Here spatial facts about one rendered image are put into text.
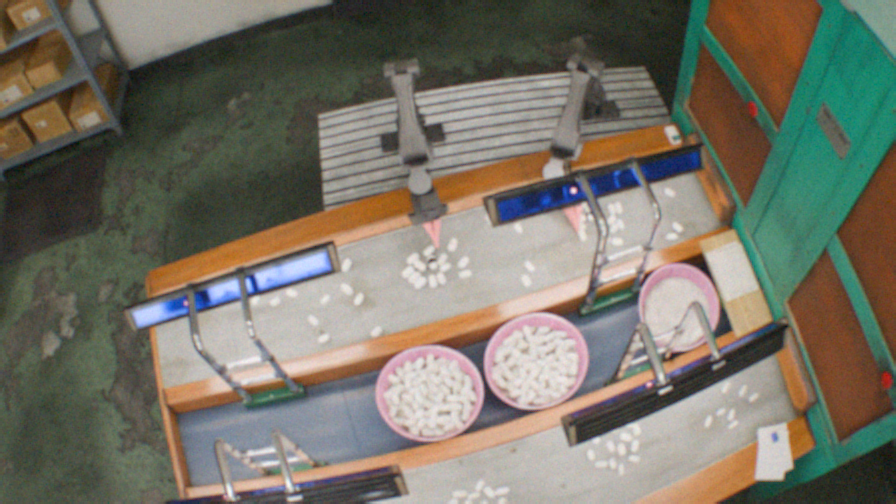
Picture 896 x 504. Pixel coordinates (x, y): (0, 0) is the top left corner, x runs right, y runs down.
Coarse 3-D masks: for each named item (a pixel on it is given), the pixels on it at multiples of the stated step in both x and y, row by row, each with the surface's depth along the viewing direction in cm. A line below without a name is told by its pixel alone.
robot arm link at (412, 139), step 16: (384, 64) 194; (416, 64) 187; (400, 80) 187; (400, 96) 187; (400, 112) 188; (416, 112) 188; (400, 128) 188; (416, 128) 188; (400, 144) 188; (416, 144) 188; (416, 160) 190
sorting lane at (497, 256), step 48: (624, 192) 209; (384, 240) 206; (432, 240) 205; (480, 240) 204; (528, 240) 203; (576, 240) 202; (624, 240) 201; (288, 288) 200; (336, 288) 200; (384, 288) 199; (432, 288) 198; (480, 288) 197; (528, 288) 196; (240, 336) 194; (288, 336) 193; (336, 336) 193
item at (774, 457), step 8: (784, 424) 165; (760, 432) 165; (768, 432) 164; (776, 432) 164; (784, 432) 163; (760, 440) 163; (768, 440) 163; (776, 440) 162; (784, 440) 162; (760, 448) 162; (768, 448) 162; (776, 448) 161; (784, 448) 161; (760, 456) 161; (768, 456) 161; (776, 456) 160; (784, 456) 160; (760, 464) 160; (768, 464) 159; (776, 464) 159; (784, 464) 158; (760, 472) 158; (768, 472) 158; (776, 472) 158
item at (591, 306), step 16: (640, 176) 166; (592, 192) 164; (592, 208) 163; (656, 208) 162; (656, 224) 164; (608, 240) 163; (608, 256) 174; (624, 256) 174; (592, 272) 176; (624, 272) 184; (640, 272) 185; (592, 288) 183; (624, 288) 197; (640, 288) 196; (592, 304) 192; (608, 304) 195
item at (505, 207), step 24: (696, 144) 171; (600, 168) 168; (624, 168) 169; (648, 168) 171; (672, 168) 172; (696, 168) 174; (504, 192) 166; (528, 192) 167; (552, 192) 168; (576, 192) 170; (600, 192) 171; (504, 216) 169; (528, 216) 170
